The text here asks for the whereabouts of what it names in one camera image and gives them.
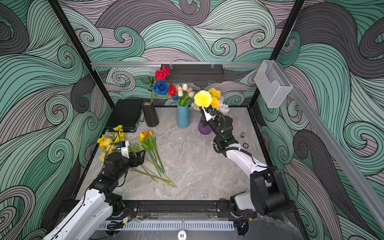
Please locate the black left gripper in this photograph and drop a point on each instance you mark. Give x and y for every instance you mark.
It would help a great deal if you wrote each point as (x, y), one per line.
(139, 160)

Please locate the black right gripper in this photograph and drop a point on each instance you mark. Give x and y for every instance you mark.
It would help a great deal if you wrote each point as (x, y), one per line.
(205, 123)

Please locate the purple glass vase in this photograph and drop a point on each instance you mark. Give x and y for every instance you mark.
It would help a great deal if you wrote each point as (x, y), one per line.
(204, 128)

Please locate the orange yellow tulip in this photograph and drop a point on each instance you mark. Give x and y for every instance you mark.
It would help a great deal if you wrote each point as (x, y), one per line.
(152, 144)

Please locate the pale yellow blossom spray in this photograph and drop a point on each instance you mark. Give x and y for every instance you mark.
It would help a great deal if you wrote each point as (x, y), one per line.
(109, 145)

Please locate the single yellow tulip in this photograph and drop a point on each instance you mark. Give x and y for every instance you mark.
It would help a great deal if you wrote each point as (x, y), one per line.
(153, 143)

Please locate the yellow ranunculus stem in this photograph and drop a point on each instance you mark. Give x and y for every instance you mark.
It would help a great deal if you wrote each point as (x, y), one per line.
(147, 156)

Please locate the teal ceramic vase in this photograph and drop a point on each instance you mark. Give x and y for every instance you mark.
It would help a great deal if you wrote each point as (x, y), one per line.
(183, 117)

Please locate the black cylindrical vase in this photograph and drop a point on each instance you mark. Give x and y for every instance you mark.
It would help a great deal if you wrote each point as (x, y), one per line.
(150, 114)

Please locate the yellow flower bunch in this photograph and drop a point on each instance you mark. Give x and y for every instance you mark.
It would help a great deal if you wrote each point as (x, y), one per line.
(163, 177)

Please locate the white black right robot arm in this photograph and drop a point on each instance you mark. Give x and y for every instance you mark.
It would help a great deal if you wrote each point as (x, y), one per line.
(267, 189)

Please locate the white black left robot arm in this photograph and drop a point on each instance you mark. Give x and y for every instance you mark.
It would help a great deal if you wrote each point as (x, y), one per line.
(99, 202)

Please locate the yellow carnation bouquet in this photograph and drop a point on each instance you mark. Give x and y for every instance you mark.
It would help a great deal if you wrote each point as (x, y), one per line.
(217, 103)

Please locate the black ribbed hard case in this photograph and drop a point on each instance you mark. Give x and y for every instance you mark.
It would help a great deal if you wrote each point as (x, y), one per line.
(126, 113)

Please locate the yellow tulip bouquet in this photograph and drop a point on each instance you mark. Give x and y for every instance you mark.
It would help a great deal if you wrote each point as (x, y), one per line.
(181, 94)

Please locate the black hanging tray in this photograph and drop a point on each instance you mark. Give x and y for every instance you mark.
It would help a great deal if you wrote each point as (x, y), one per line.
(193, 73)

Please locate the blue rose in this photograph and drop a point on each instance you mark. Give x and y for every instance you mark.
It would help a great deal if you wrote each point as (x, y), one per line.
(160, 87)

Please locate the red rose stem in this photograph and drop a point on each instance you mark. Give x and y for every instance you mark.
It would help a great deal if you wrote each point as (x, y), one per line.
(159, 75)

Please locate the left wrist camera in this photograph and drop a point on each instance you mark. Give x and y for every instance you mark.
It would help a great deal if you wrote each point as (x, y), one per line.
(123, 147)

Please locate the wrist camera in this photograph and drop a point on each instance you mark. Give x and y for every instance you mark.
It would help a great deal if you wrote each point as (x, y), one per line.
(207, 113)
(123, 147)

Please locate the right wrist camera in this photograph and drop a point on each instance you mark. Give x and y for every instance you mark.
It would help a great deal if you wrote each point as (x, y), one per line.
(207, 113)

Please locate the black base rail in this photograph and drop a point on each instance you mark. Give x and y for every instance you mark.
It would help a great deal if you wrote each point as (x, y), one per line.
(143, 209)

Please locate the clear acrylic wall box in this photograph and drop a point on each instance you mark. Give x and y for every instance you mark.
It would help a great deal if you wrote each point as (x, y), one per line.
(273, 83)

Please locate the white slotted cable duct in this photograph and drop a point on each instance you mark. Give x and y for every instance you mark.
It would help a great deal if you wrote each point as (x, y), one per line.
(154, 225)

